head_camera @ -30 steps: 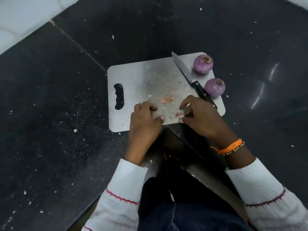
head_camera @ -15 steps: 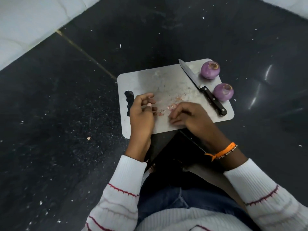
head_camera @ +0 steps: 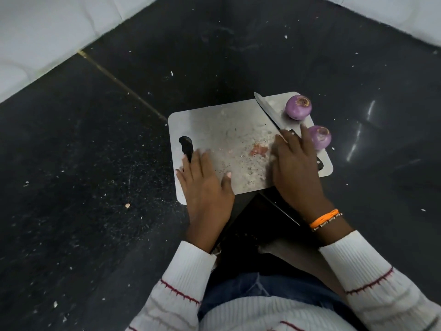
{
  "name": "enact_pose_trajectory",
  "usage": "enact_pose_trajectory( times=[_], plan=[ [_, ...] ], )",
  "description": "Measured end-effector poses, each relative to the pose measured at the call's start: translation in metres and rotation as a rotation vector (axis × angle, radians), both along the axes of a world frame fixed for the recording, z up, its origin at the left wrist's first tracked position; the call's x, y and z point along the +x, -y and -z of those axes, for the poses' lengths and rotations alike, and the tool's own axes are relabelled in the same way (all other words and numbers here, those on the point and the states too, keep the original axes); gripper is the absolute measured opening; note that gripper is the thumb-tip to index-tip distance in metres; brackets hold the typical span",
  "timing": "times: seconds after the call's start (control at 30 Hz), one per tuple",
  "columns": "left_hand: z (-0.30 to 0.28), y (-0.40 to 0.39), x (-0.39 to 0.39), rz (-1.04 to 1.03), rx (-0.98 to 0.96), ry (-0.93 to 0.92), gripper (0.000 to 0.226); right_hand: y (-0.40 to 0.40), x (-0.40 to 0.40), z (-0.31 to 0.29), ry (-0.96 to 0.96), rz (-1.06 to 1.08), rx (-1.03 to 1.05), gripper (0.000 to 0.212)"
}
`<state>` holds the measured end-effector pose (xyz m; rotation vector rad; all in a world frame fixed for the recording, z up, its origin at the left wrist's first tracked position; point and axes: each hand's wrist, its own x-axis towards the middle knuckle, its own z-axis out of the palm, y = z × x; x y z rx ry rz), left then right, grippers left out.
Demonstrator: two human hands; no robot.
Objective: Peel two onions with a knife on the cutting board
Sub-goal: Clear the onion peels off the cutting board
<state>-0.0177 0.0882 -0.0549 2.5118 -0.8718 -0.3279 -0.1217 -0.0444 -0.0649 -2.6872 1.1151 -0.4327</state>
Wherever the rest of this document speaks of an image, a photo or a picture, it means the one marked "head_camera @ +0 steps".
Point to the person's right hand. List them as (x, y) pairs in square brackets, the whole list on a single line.
[(296, 172)]

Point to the person's left hand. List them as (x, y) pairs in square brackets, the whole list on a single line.
[(206, 199)]

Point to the onion peel piece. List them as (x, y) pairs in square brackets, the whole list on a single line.
[(258, 150)]

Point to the purple onion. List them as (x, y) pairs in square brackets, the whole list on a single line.
[(323, 137), (298, 108)]

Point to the person's right forearm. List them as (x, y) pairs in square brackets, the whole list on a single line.
[(379, 279)]

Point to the person's left forearm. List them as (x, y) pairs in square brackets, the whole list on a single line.
[(179, 293)]

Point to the orange thread wristband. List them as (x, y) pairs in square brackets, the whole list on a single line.
[(324, 218)]

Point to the steel cutting board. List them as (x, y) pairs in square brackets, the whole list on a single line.
[(224, 134)]

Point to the blue denim trousers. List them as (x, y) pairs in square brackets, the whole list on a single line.
[(275, 286)]

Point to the white red striped sweater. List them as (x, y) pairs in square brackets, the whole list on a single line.
[(268, 313)]

